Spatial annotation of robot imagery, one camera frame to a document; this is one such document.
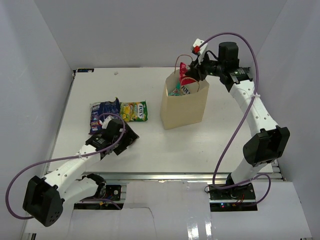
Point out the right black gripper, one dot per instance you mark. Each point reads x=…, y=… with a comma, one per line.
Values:
x=194, y=72

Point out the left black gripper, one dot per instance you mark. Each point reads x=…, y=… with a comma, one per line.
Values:
x=129, y=136

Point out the red candy packet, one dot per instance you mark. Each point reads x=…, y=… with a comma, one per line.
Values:
x=183, y=78

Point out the teal Fox's candy bag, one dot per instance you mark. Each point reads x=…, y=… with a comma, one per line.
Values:
x=180, y=90

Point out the green yellow Fox's candy bag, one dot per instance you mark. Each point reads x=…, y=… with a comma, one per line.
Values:
x=134, y=111

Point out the dark blue candy bag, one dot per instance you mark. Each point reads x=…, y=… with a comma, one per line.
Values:
x=99, y=108

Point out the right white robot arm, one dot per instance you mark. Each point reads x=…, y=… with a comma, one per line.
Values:
x=268, y=139

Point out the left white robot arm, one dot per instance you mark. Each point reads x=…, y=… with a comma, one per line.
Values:
x=46, y=196

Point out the brown paper bag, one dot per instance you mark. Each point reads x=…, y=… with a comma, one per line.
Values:
x=178, y=111

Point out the white front cover sheet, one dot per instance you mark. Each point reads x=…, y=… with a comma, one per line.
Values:
x=181, y=211

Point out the left blue table label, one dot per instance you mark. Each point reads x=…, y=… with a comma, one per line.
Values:
x=85, y=70

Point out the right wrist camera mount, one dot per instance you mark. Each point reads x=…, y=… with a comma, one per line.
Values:
x=199, y=48

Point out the aluminium front rail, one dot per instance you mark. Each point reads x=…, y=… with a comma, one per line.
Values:
x=157, y=176

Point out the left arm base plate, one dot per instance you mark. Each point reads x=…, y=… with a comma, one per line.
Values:
x=112, y=200

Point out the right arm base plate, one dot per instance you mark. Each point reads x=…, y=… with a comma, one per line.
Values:
x=237, y=199

